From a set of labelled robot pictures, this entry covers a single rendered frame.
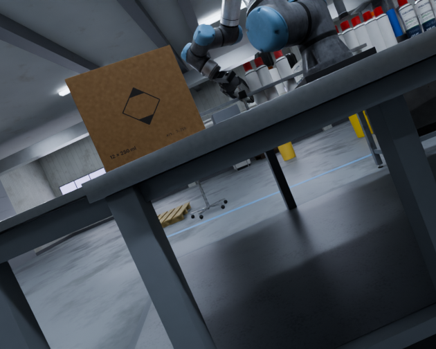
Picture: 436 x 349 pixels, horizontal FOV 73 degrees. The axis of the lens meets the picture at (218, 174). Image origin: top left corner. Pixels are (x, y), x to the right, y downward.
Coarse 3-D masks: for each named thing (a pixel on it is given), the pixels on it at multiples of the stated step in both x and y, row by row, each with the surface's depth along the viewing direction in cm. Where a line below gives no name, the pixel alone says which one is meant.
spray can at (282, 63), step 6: (276, 54) 125; (282, 54) 125; (276, 60) 126; (282, 60) 124; (282, 66) 124; (288, 66) 124; (282, 72) 125; (288, 72) 124; (294, 78) 125; (288, 84) 125; (294, 84) 125; (288, 90) 126
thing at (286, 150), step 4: (284, 144) 686; (288, 144) 687; (280, 148) 694; (284, 148) 688; (288, 148) 687; (292, 148) 692; (280, 152) 702; (284, 152) 691; (288, 152) 689; (292, 152) 690; (284, 156) 695; (288, 156) 691; (292, 156) 690; (284, 160) 700
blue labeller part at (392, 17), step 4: (392, 8) 131; (388, 12) 132; (392, 12) 131; (388, 16) 132; (392, 16) 131; (396, 16) 131; (392, 20) 132; (396, 20) 131; (392, 24) 132; (396, 24) 131; (392, 28) 133; (396, 28) 132; (400, 28) 132; (396, 32) 132; (400, 32) 132; (396, 36) 133
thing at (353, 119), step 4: (364, 112) 539; (352, 116) 553; (356, 116) 546; (352, 120) 557; (356, 120) 549; (352, 124) 563; (356, 124) 552; (368, 124) 541; (356, 128) 557; (360, 128) 550; (356, 132) 562; (360, 132) 554; (372, 132) 543; (360, 136) 558
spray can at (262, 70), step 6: (258, 60) 124; (258, 66) 125; (264, 66) 124; (258, 72) 125; (264, 72) 124; (264, 78) 124; (270, 78) 124; (264, 84) 125; (264, 90) 126; (270, 90) 125; (276, 90) 125; (270, 96) 125; (276, 96) 125
